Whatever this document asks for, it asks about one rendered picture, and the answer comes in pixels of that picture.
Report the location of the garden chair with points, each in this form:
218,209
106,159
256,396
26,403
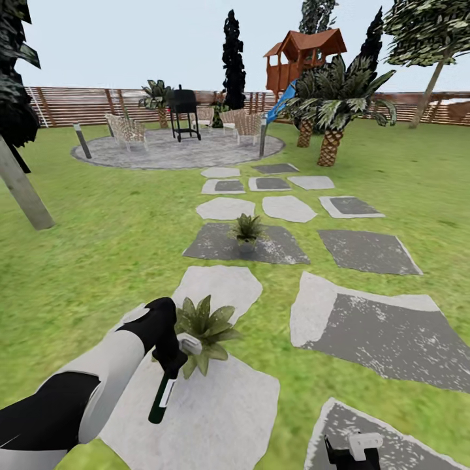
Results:
249,125
202,117
123,129
228,117

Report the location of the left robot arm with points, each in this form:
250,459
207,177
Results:
75,403

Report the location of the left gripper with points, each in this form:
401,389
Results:
170,356

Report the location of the insectifuge atomizer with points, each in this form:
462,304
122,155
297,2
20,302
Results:
162,398

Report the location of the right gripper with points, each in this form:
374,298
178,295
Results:
343,460

